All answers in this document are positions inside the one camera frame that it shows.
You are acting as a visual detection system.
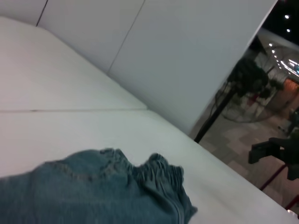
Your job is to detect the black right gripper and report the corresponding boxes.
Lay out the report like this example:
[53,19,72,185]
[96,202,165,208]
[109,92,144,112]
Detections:
[249,137,299,181]

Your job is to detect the blue denim shorts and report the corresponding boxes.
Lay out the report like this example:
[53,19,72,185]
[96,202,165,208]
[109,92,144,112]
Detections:
[0,147,199,224]

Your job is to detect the red barrier rod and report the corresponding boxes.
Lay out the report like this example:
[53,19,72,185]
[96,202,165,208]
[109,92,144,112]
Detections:
[284,197,299,212]
[259,163,288,191]

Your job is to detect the black stand pole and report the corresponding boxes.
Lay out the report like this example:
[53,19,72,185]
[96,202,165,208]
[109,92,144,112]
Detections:
[193,90,235,143]

